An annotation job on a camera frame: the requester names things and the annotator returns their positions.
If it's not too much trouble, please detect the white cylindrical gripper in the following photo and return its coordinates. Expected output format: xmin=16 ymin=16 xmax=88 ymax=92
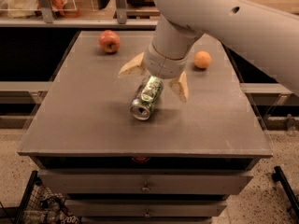
xmin=119 ymin=40 xmax=189 ymax=103

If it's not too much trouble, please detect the green soda can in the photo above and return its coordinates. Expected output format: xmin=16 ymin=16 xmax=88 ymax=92
xmin=130 ymin=76 xmax=164 ymax=120

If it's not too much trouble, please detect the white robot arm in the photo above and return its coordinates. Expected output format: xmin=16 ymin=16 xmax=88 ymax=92
xmin=120 ymin=0 xmax=299 ymax=102

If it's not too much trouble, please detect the orange fruit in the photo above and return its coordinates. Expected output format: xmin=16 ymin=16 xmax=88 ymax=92
xmin=193 ymin=51 xmax=212 ymax=69

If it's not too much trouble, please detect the red apple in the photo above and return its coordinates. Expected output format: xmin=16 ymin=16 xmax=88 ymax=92
xmin=98 ymin=30 xmax=121 ymax=53

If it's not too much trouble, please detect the grey drawer cabinet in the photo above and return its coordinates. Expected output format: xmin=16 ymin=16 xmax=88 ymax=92
xmin=19 ymin=31 xmax=272 ymax=224

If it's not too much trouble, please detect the upper grey drawer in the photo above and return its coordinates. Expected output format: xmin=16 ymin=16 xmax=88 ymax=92
xmin=39 ymin=170 xmax=252 ymax=195

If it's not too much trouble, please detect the grey drawer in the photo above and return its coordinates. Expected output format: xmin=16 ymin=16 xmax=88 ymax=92
xmin=66 ymin=200 xmax=226 ymax=217
xmin=39 ymin=170 xmax=252 ymax=195

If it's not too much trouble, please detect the lower grey drawer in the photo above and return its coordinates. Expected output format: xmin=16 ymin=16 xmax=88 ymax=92
xmin=66 ymin=200 xmax=226 ymax=217

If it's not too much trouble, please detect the black metal stand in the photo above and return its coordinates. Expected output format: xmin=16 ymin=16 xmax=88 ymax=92
xmin=272 ymin=166 xmax=299 ymax=219

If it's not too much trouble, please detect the clear plastic box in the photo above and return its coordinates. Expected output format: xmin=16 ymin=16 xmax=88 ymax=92
xmin=0 ymin=0 xmax=79 ymax=18

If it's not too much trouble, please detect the grey shelf rail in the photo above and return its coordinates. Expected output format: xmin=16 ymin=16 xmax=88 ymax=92
xmin=0 ymin=18 xmax=157 ymax=30

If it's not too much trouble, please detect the black wire basket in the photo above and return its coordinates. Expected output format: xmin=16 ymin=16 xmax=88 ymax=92
xmin=13 ymin=171 xmax=82 ymax=224

